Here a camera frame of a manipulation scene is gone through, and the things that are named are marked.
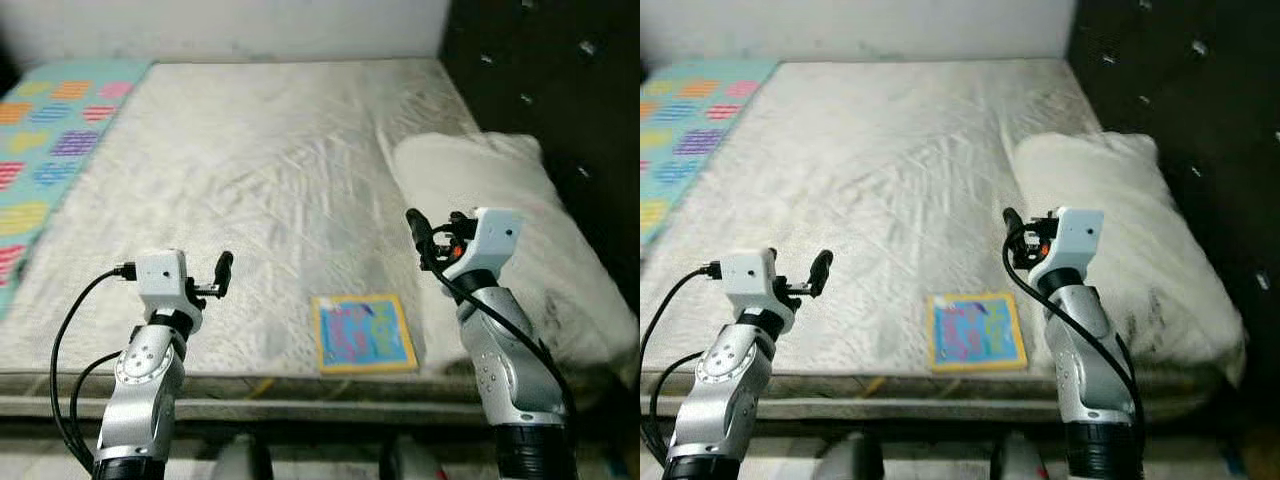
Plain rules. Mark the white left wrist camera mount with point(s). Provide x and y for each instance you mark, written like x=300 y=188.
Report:
x=745 y=278
x=162 y=278

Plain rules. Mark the dark bed frame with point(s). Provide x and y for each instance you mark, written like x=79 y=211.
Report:
x=900 y=430
x=300 y=430

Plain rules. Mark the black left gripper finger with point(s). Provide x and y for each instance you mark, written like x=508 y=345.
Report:
x=224 y=272
x=821 y=272

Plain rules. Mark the teal heart-print blanket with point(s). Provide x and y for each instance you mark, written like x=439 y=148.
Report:
x=690 y=130
x=50 y=130

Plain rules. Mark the black tufted headboard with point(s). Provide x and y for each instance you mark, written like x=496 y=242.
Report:
x=1200 y=100
x=560 y=80

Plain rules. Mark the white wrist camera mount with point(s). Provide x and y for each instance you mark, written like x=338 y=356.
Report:
x=490 y=238
x=162 y=278
x=745 y=278
x=1072 y=238

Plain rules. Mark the yellow-bordered blue children's book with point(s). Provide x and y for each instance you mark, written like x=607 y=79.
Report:
x=978 y=332
x=365 y=333

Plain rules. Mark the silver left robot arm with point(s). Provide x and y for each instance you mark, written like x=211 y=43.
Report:
x=145 y=390
x=725 y=390

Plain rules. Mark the grey quilted mattress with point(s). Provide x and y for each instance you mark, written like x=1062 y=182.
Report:
x=880 y=180
x=250 y=180

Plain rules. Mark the white pillow with black lettering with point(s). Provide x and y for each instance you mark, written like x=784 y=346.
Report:
x=1150 y=220
x=530 y=220

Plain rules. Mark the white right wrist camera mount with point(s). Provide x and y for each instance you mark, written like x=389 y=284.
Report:
x=1072 y=238
x=490 y=238

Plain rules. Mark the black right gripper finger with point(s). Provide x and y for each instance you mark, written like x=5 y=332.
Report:
x=1013 y=225
x=418 y=228

